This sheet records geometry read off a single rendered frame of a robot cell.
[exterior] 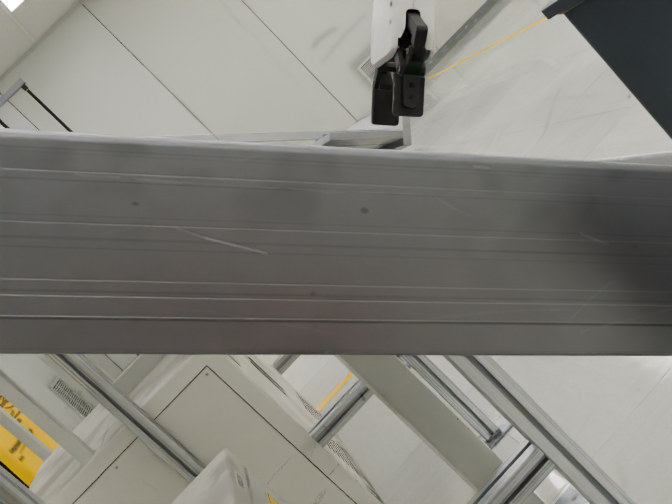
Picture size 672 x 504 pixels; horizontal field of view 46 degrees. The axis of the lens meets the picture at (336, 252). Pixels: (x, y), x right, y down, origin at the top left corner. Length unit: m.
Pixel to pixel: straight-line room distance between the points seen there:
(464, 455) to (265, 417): 0.60
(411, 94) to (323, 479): 1.16
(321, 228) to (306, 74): 8.30
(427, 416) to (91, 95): 7.43
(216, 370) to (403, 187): 1.49
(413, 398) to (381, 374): 0.06
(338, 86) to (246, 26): 1.14
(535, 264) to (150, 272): 0.12
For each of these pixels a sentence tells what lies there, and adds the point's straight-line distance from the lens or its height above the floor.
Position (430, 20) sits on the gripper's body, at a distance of 0.84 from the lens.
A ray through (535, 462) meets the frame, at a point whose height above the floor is 0.31.
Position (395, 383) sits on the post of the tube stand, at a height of 0.44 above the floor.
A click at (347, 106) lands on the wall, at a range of 8.56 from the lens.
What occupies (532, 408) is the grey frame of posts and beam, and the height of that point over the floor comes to 0.36.
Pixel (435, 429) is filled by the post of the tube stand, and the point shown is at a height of 0.35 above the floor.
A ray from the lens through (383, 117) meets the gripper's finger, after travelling 0.90.
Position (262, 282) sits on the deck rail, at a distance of 0.23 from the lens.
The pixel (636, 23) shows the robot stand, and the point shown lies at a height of 0.62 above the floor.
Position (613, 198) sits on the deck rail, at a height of 0.76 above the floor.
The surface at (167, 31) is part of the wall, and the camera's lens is 8.50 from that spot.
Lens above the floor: 0.85
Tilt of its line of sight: 10 degrees down
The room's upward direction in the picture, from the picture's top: 45 degrees counter-clockwise
